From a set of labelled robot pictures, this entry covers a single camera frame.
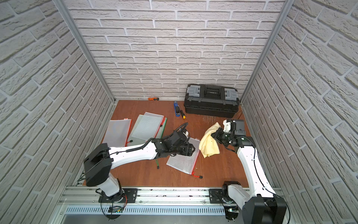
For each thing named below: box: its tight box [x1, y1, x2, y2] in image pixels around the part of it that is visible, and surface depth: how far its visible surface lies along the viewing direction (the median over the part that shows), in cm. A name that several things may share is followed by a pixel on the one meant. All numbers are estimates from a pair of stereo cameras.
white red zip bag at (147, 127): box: [127, 112, 166, 146], surface depth 105 cm
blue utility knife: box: [174, 100, 181, 118], surface depth 113 cm
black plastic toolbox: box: [183, 83, 240, 118], surface depth 102 cm
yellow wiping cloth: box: [198, 121, 221, 159], surface depth 80 cm
